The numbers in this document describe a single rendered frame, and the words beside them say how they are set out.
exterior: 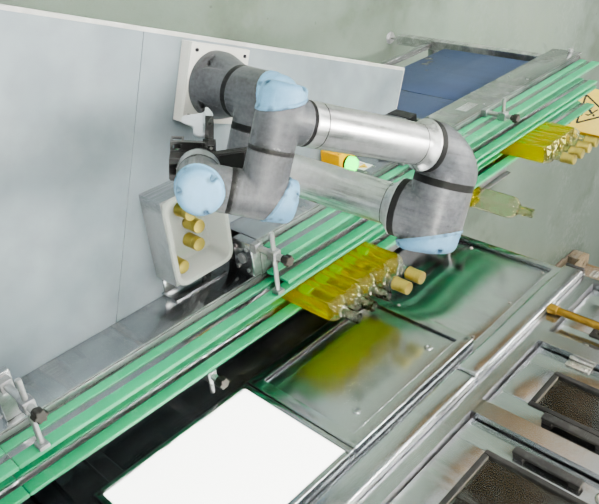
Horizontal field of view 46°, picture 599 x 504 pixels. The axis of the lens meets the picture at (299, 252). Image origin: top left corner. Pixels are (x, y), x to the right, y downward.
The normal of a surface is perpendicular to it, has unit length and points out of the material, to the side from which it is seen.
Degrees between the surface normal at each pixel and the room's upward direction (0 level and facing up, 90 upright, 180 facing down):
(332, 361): 90
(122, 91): 0
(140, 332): 90
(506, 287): 90
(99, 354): 90
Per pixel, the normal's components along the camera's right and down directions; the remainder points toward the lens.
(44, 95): 0.73, 0.30
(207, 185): 0.14, 0.34
